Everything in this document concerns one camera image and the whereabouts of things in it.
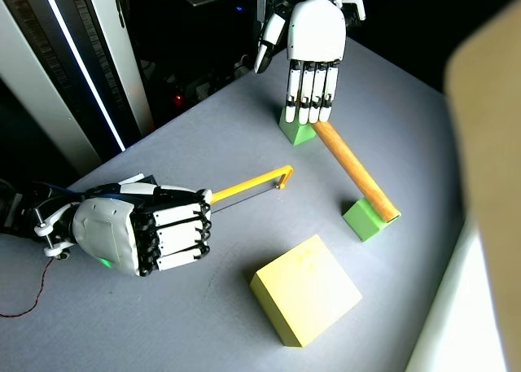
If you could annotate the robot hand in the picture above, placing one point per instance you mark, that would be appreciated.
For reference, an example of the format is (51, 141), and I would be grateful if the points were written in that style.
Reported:
(317, 30)
(106, 233)

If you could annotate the wooden dowel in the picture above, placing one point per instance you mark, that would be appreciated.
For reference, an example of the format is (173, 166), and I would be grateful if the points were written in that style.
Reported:
(354, 168)

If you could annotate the green wedge block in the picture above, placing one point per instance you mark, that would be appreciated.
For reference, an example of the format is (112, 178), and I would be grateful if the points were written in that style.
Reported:
(299, 134)
(362, 221)

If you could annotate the grey table cloth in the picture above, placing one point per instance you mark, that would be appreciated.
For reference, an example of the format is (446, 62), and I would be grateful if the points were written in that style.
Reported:
(203, 136)

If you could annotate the plain white column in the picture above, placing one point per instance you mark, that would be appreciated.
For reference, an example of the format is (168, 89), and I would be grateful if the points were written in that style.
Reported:
(40, 103)

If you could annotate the white column with light strip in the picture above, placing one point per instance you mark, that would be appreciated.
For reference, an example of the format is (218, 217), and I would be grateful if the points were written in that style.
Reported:
(120, 62)

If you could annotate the tan blurred board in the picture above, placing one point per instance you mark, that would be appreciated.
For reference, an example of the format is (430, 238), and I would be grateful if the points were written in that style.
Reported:
(488, 144)

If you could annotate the yellow wooden block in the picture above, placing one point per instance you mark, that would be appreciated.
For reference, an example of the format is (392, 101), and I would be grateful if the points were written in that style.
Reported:
(305, 290)

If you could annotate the white backdrop sheet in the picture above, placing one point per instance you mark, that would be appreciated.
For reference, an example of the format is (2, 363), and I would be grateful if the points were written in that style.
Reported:
(456, 315)

